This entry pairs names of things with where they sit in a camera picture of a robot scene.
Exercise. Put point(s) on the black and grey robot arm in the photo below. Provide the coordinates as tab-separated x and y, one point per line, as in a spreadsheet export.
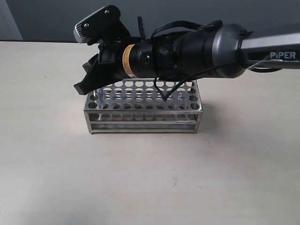
223	51

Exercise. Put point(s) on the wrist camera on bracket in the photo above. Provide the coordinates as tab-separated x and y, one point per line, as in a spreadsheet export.
92	26

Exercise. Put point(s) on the blue-capped tube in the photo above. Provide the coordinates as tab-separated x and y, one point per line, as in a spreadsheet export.
99	98
181	94

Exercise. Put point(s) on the stainless steel test tube rack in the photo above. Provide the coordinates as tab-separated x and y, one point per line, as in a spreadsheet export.
136	106

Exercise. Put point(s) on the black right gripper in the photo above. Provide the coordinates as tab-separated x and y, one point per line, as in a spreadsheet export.
130	58

